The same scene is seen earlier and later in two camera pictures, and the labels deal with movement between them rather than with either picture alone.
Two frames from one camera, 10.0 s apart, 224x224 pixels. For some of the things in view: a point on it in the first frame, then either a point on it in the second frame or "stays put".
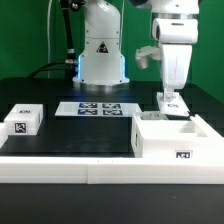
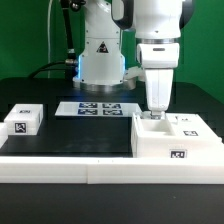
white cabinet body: x=155 y=134 stays put
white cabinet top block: x=25 y=119 stays put
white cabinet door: x=176 y=107 to x=191 y=126
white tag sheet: x=98 y=109 stays put
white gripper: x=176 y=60 to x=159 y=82
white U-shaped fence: x=113 y=169 stays put
